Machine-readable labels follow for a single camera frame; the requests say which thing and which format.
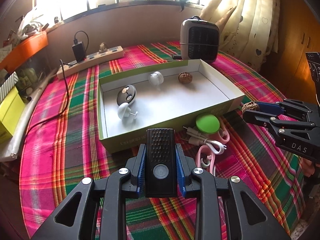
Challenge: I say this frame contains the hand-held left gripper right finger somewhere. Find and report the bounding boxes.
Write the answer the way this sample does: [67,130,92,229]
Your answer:
[175,144,292,240]

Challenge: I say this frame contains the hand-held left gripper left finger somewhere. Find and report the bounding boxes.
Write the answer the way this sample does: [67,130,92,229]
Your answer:
[30,144,147,240]

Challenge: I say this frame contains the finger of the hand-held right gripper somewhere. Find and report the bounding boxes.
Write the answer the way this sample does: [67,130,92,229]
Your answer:
[242,110,317,143]
[257,99,314,120]

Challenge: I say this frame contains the walnut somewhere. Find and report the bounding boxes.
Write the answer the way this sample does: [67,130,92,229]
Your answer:
[242,101,260,113]
[178,72,192,83]

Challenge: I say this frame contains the black perforated rectangular device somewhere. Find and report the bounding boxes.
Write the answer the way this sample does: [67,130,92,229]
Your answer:
[145,128,178,197]

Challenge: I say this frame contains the white cable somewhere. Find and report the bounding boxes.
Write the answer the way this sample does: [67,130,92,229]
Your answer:
[182,126,227,155]

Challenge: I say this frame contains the green round disc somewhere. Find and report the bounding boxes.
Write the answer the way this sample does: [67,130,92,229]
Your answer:
[195,113,220,134]

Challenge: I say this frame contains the white suction knob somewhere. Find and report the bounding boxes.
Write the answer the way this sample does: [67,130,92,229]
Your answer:
[117,104,139,122]

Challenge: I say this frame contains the green cardboard box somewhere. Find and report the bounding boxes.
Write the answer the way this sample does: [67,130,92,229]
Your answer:
[97,59,245,153]

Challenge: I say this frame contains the black round device metal discs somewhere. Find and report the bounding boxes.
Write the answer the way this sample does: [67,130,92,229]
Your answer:
[117,84,137,107]

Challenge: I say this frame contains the white round cap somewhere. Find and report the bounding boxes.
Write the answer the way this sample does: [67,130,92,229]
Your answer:
[148,71,164,86]

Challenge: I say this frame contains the person's right hand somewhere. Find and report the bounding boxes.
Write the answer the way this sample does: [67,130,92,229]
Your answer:
[303,158,316,178]

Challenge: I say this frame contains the pink green plaid tablecloth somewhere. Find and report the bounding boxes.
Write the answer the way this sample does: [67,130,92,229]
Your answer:
[19,41,307,240]

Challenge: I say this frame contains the cream heart print curtain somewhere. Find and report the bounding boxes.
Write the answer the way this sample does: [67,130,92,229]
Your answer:
[200,0,283,68]

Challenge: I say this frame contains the grey space heater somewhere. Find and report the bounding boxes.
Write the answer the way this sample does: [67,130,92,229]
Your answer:
[180,16,220,64]

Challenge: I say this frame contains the beige power strip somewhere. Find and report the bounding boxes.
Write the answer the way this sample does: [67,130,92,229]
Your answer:
[56,45,125,80]

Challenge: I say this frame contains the white board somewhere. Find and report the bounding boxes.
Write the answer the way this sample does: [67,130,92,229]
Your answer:
[0,72,60,162]

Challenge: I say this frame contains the black charger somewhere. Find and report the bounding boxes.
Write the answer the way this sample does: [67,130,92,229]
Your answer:
[72,42,87,62]

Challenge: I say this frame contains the yellow-green box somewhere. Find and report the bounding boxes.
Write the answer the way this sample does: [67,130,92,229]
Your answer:
[0,86,27,144]

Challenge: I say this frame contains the striped box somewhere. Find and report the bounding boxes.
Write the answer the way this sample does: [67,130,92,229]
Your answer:
[0,71,19,103]

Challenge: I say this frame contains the orange box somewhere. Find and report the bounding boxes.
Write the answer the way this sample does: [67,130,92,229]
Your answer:
[0,31,48,72]

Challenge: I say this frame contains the white plastic bag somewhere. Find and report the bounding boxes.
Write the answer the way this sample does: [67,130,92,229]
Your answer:
[15,6,48,40]

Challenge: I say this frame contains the black power strip cord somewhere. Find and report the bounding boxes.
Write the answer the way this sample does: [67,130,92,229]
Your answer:
[24,59,69,137]

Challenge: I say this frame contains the black window handle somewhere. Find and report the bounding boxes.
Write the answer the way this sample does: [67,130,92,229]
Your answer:
[179,0,193,12]

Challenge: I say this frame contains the black charger cable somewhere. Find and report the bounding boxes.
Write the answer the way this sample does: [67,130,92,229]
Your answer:
[74,31,90,55]

